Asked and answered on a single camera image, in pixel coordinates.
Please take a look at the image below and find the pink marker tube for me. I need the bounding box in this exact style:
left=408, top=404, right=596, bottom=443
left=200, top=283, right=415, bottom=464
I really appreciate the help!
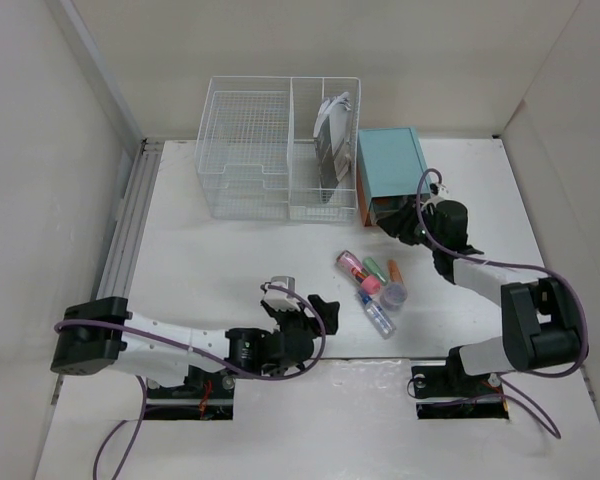
left=336, top=250, right=382, bottom=295

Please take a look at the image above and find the orange highlighter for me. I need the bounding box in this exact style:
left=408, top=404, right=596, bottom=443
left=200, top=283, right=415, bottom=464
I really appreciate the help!
left=387, top=259, right=404, bottom=284

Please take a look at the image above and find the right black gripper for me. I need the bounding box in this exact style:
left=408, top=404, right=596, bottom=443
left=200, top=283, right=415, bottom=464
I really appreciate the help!
left=377, top=199, right=444, bottom=251

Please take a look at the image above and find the teal orange drawer box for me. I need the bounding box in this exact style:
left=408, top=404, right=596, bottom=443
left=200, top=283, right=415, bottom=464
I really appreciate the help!
left=356, top=127, right=428, bottom=227

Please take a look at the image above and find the grey white manual booklet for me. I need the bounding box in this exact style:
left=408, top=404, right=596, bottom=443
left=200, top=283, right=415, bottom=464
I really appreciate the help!
left=313, top=91, right=352, bottom=204

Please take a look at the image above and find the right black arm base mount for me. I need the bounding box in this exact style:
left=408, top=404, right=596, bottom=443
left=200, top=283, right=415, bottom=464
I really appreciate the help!
left=408, top=359, right=509, bottom=420

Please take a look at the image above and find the aluminium rail frame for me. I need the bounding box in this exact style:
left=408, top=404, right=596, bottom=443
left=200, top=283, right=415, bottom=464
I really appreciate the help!
left=90, top=139, right=164, bottom=300

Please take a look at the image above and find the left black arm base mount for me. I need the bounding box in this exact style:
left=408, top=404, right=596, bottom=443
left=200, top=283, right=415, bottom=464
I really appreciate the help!
left=144, top=369, right=234, bottom=421

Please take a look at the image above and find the clear bottle blue cap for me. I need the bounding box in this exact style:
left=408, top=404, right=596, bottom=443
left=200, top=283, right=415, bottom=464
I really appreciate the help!
left=356, top=290, right=396, bottom=339

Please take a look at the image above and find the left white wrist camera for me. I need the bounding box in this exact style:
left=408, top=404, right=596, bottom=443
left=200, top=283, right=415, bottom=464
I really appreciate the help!
left=262, top=276, right=298, bottom=311

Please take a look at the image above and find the clear jar of paperclips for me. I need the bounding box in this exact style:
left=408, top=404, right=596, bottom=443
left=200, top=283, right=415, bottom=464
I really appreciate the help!
left=380, top=282, right=408, bottom=311

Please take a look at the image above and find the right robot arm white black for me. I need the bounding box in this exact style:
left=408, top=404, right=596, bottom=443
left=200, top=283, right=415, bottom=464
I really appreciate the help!
left=376, top=197, right=589, bottom=394

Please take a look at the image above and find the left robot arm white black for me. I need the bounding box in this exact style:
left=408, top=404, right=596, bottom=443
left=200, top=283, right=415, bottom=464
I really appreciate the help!
left=50, top=293, right=340, bottom=397

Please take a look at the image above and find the green highlighter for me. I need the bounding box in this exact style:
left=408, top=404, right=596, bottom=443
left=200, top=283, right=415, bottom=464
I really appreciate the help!
left=362, top=256, right=389, bottom=285

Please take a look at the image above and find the white wire desk organizer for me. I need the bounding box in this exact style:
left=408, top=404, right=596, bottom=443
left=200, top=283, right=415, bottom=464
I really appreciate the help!
left=194, top=76, right=361, bottom=223

